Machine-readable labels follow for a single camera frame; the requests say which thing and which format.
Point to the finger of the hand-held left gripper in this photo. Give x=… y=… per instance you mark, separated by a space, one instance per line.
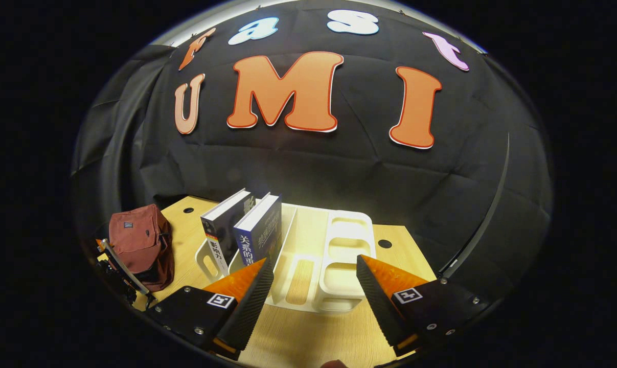
x=127 y=266

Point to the blue cover book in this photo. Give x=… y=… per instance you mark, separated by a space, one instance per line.
x=259 y=230

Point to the maroon schoolbag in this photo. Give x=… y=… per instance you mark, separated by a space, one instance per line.
x=139 y=240

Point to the white plastic bookshelf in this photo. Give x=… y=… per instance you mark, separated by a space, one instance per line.
x=346 y=255

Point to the grey cover book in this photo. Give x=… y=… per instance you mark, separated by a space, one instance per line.
x=226 y=220

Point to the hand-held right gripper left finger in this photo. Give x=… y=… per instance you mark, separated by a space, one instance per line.
x=252 y=306

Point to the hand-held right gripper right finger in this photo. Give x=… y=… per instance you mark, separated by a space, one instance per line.
x=377 y=301

